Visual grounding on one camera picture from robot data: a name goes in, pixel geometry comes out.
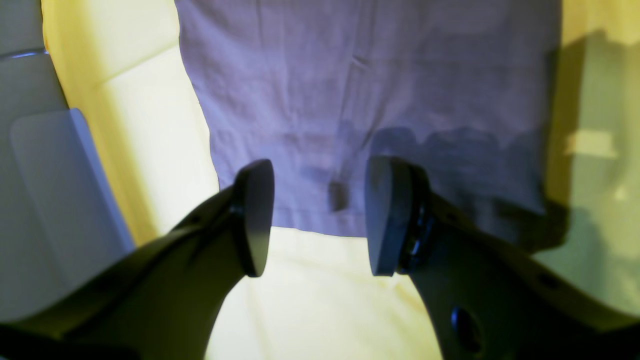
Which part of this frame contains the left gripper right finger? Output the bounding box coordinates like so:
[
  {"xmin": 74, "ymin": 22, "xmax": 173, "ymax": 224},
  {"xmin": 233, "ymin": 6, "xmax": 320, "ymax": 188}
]
[{"xmin": 365, "ymin": 156, "xmax": 640, "ymax": 360}]

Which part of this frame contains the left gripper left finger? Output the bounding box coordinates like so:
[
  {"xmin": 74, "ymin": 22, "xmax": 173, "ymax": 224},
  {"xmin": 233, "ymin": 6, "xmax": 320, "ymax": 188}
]
[{"xmin": 1, "ymin": 159, "xmax": 275, "ymax": 360}]

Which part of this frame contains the brown T-shirt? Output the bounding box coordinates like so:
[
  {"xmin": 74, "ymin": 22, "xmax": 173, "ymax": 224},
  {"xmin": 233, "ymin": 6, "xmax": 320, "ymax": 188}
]
[{"xmin": 174, "ymin": 0, "xmax": 566, "ymax": 252}]

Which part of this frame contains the yellow tablecloth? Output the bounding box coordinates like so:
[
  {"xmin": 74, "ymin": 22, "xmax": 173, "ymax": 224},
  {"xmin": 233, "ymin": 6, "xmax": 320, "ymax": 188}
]
[{"xmin": 41, "ymin": 0, "xmax": 639, "ymax": 360}]

